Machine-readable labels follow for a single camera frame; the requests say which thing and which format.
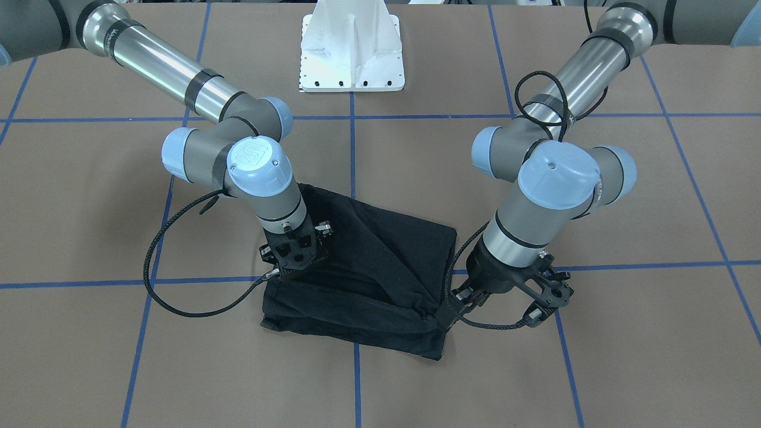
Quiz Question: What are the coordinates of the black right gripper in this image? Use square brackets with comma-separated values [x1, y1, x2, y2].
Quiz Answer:
[301, 214, 334, 262]

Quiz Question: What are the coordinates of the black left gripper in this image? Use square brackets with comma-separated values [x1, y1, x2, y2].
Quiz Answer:
[435, 242, 528, 331]

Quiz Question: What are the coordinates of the black printed t-shirt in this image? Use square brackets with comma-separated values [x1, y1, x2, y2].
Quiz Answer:
[261, 184, 457, 361]

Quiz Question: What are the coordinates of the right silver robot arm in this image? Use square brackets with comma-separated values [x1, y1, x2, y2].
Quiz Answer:
[1, 1, 332, 270]

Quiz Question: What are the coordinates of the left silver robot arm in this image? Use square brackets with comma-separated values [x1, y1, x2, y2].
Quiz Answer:
[436, 1, 759, 331]

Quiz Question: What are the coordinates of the brown paper table cover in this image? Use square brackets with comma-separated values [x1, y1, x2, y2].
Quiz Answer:
[1, 4, 760, 427]

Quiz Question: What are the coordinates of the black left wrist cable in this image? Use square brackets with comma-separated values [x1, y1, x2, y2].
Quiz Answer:
[443, 71, 571, 331]

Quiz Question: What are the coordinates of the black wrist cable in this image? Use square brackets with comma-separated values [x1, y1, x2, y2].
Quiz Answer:
[143, 189, 280, 318]
[443, 71, 571, 331]

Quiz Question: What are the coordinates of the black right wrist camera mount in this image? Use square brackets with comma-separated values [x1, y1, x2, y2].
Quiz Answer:
[259, 227, 329, 279]

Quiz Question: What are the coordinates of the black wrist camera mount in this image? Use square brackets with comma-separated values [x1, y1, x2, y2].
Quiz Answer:
[516, 250, 574, 328]
[259, 227, 329, 279]

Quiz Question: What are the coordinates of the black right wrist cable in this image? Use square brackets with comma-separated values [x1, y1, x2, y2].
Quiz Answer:
[143, 189, 280, 318]

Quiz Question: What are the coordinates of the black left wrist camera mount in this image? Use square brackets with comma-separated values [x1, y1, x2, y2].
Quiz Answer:
[516, 250, 574, 328]

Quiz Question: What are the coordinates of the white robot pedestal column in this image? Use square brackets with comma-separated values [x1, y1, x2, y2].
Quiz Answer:
[299, 1, 405, 93]

